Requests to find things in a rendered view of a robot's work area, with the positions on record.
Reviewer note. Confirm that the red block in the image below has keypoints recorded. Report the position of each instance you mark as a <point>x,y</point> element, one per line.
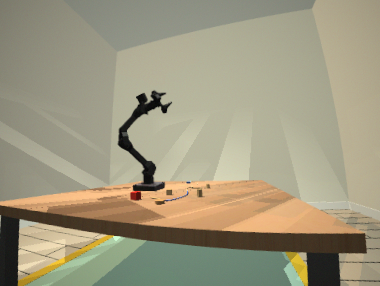
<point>135,195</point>

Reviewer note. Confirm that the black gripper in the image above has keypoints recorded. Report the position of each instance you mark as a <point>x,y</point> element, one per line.
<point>163,107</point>

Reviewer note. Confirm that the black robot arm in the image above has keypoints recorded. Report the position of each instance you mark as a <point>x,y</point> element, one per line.
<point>125,143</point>

